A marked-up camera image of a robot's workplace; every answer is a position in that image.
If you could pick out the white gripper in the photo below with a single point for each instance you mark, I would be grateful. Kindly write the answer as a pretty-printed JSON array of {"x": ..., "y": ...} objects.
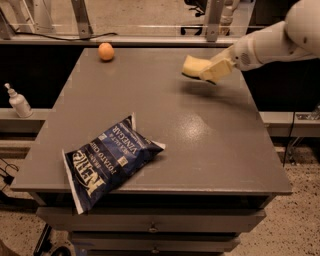
[{"x": 244, "y": 55}]

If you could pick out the yellow sponge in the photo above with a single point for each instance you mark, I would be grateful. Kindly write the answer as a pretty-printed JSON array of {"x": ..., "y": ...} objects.
[{"x": 194, "y": 68}]

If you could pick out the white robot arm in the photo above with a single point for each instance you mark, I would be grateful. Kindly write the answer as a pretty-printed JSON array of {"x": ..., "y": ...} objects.
[{"x": 294, "y": 39}]

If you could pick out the grey drawer cabinet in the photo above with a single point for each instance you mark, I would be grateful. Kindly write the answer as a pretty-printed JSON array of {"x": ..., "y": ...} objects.
[{"x": 211, "y": 183}]

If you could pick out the orange fruit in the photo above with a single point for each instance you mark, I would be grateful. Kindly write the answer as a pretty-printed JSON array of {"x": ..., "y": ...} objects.
[{"x": 106, "y": 52}]

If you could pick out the blue potato chip bag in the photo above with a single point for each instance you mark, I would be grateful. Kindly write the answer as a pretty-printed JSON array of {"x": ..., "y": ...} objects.
[{"x": 107, "y": 162}]

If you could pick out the upper metal drawer knob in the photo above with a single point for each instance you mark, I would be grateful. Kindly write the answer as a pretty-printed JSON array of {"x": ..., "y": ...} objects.
[{"x": 153, "y": 229}]

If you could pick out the metal drawer knob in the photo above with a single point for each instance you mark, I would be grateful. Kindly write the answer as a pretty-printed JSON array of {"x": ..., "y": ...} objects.
[
  {"x": 155, "y": 250},
  {"x": 153, "y": 229}
]

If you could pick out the lower metal drawer knob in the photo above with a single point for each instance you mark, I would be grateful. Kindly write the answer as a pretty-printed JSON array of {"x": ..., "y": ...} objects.
[{"x": 155, "y": 250}]

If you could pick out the white pump bottle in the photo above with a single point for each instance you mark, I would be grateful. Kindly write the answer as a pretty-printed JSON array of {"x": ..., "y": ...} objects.
[{"x": 18, "y": 102}]

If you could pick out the right metal frame post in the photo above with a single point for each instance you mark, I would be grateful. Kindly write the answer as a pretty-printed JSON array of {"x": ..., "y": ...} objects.
[{"x": 212, "y": 19}]

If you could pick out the metal frame post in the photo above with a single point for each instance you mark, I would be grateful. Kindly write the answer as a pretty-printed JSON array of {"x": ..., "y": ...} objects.
[
  {"x": 85, "y": 30},
  {"x": 212, "y": 19}
]

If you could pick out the left metal frame post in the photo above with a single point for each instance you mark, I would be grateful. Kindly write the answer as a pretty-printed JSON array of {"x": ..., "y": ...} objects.
[{"x": 85, "y": 30}]

